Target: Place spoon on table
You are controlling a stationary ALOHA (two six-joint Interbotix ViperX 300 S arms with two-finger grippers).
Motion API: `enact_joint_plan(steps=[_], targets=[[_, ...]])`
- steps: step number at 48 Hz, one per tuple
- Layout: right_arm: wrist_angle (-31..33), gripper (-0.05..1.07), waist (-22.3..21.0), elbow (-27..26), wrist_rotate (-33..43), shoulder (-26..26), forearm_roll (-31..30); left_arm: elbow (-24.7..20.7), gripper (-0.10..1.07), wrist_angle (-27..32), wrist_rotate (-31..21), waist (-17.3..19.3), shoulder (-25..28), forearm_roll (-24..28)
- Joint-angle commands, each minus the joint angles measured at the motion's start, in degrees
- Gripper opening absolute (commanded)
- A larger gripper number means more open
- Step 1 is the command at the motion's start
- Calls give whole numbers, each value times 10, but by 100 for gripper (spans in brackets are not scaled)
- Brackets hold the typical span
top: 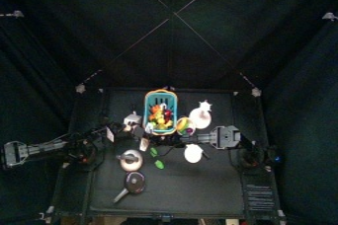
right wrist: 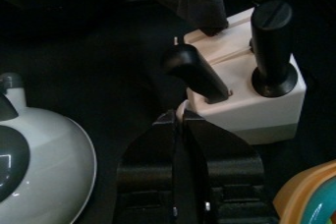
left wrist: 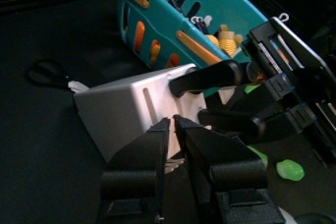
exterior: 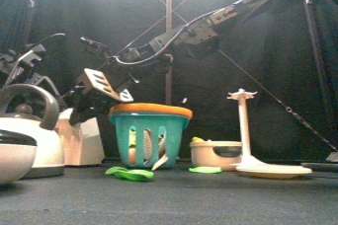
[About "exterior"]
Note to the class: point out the white slotted toy spoon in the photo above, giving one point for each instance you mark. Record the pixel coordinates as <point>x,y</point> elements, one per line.
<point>101,82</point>

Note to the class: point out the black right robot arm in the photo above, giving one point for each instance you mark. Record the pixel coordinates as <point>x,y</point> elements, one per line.
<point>246,3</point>

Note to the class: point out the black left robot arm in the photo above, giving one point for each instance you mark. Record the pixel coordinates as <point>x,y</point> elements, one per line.
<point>14,61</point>

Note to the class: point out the white toy toaster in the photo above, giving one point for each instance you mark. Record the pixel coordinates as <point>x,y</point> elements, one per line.
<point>83,140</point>

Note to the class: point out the green toy leaf piece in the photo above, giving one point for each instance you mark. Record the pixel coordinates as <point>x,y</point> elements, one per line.
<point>138,175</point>
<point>205,169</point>
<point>114,170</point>

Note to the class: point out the teal basket with orange rim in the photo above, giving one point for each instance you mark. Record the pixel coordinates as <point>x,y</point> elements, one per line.
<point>175,128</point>

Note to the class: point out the small white plastic utensil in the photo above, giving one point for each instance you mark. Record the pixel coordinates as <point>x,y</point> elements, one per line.
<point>161,163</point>

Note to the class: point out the yellow toy food in bowl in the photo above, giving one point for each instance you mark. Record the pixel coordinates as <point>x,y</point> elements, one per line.
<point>198,139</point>

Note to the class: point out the white cup stand with pole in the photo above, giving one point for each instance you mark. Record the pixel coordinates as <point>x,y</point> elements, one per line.
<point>243,123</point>

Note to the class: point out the small cream toy bowl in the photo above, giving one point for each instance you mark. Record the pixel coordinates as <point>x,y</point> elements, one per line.
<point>206,155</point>

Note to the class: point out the white round toy plate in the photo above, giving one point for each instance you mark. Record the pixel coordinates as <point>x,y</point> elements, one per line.
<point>277,170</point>

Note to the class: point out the black frame side post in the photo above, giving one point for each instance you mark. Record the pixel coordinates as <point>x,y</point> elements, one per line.
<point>317,71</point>

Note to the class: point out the metal frame corner bracket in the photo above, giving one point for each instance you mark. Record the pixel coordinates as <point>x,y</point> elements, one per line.
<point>333,157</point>

